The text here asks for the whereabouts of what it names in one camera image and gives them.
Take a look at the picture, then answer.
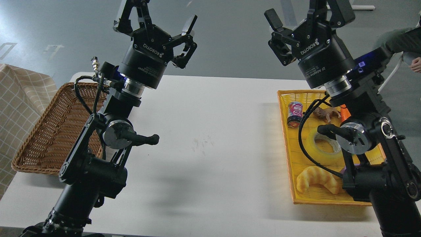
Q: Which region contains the brown wicker basket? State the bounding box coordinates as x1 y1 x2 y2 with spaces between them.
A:
12 83 90 175

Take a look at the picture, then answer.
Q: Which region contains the brown toy animal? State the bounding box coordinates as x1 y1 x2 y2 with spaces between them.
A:
313 107 342 123

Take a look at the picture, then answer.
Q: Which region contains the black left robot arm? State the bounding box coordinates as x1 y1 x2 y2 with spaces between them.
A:
20 0 198 237

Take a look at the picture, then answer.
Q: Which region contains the toy croissant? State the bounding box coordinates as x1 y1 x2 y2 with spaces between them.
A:
296 166 340 195

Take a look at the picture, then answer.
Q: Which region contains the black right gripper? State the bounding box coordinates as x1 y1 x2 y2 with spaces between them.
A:
264 0 356 89

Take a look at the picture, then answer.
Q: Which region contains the orange toy carrot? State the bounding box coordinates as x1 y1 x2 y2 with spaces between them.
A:
340 105 351 122

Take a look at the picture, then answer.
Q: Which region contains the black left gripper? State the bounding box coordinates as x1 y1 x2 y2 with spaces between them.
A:
113 0 198 90

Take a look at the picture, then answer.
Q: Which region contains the beige checkered cloth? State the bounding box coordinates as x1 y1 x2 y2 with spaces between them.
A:
0 64 57 197

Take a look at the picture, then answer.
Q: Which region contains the person in green sleeve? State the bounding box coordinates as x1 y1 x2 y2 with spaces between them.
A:
372 19 421 65

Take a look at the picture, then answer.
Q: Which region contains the yellow tape roll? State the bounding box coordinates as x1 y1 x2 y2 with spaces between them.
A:
304 128 343 166

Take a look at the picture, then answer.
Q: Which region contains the white stand base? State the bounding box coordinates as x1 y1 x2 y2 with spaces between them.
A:
327 4 376 11

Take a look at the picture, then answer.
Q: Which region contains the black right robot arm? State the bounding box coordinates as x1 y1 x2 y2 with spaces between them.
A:
264 0 421 237

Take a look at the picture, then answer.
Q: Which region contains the small drink can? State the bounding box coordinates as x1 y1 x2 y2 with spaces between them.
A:
287 101 303 128

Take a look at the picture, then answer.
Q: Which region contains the yellow plastic basket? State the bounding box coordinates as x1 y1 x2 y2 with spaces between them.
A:
278 90 385 206

